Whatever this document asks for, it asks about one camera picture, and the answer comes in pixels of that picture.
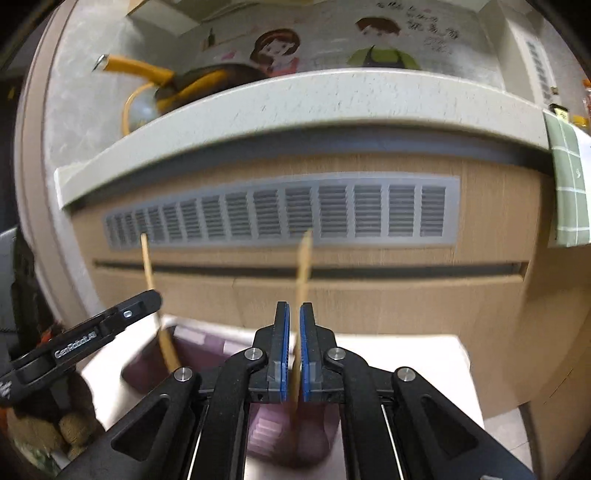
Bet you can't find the cartoon couple wall sticker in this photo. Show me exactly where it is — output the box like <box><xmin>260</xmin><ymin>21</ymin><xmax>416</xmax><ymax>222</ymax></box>
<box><xmin>199</xmin><ymin>1</ymin><xmax>461</xmax><ymax>77</ymax></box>

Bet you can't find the purple plastic utensil holder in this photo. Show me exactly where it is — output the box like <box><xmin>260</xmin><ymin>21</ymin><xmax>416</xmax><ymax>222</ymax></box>
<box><xmin>121</xmin><ymin>322</ymin><xmax>343</xmax><ymax>467</ymax></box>

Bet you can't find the black wok yellow handle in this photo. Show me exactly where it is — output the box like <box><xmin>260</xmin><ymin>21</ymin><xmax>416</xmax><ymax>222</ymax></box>
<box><xmin>93</xmin><ymin>54</ymin><xmax>269</xmax><ymax>114</ymax></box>

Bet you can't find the green white hanging towel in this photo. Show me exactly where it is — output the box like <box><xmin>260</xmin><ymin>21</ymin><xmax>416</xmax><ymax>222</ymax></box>
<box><xmin>543</xmin><ymin>111</ymin><xmax>591</xmax><ymax>248</ymax></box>

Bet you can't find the wooden chopstick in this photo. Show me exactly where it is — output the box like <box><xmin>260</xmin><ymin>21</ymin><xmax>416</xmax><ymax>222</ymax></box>
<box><xmin>139</xmin><ymin>232</ymin><xmax>182</xmax><ymax>374</ymax></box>

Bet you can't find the gloved left hand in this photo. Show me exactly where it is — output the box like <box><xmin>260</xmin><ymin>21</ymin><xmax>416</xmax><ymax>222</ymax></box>
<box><xmin>7</xmin><ymin>370</ymin><xmax>105</xmax><ymax>461</ymax></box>

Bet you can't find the long wooden spoon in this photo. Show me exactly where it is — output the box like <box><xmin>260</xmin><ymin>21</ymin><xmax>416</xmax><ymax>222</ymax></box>
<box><xmin>290</xmin><ymin>230</ymin><xmax>312</xmax><ymax>419</ymax></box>

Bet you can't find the white tablecloth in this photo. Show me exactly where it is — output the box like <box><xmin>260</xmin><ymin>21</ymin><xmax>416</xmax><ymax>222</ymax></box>
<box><xmin>63</xmin><ymin>304</ymin><xmax>496</xmax><ymax>479</ymax></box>

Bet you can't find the yellow rimmed glass lid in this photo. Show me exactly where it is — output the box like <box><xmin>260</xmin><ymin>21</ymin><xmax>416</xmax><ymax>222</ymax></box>
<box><xmin>121</xmin><ymin>83</ymin><xmax>160</xmax><ymax>136</ymax></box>

